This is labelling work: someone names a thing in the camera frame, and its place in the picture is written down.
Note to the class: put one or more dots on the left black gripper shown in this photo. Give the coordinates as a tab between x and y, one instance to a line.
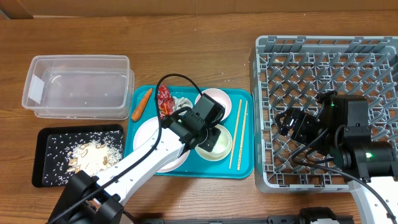
214	133

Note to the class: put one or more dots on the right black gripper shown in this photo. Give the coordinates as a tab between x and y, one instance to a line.
305	123

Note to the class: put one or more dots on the pale green bowl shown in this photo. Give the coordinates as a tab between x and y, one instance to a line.
222	147

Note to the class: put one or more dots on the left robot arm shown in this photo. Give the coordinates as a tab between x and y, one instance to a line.
101	198

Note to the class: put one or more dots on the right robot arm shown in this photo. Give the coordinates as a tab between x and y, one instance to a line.
338	140

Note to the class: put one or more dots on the grey dishwasher rack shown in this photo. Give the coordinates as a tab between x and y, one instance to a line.
289	72

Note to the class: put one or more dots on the black food waste tray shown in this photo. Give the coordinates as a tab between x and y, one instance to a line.
43	134

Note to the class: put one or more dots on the teal plastic tray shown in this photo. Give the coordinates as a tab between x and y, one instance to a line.
195	165

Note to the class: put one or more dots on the left wooden chopstick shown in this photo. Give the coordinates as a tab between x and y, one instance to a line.
235	134

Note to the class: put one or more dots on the pink white bowl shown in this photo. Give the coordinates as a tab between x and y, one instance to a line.
221	97

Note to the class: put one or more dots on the red snack wrapper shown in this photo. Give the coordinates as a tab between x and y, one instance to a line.
165	101

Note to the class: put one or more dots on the large white plate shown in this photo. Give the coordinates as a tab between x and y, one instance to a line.
144	132

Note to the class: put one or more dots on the orange carrot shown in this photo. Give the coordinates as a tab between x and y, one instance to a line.
137	113

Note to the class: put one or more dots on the rice and peanut scraps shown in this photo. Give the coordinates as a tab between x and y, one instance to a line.
90	155

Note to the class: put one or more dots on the clear plastic bin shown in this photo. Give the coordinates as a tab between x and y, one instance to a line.
79	87

